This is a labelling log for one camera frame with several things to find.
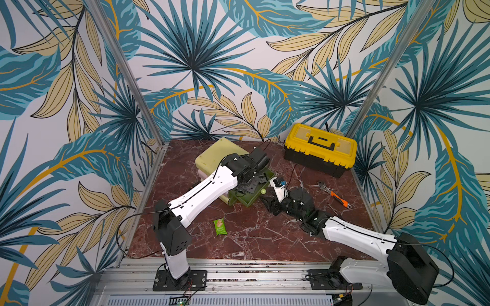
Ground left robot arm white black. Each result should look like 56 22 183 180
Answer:
153 147 270 286

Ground right metal corner post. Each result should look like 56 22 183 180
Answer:
346 0 435 138

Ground aluminium front rail frame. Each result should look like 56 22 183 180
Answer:
90 258 411 305

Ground metal corner post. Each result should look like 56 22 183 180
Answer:
346 0 435 138
86 0 165 148

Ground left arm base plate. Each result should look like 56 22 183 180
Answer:
153 270 207 292

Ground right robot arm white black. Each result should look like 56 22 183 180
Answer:
260 187 440 305

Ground green drawer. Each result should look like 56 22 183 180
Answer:
228 168 274 207

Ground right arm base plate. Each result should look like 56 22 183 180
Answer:
305 269 363 292

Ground left metal corner post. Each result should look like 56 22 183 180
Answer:
86 0 165 148

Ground yellow black toolbox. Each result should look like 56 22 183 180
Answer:
284 124 357 179

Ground light green drawer cabinet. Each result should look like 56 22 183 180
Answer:
195 138 253 207

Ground green cookie packet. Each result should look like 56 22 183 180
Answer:
213 219 228 236

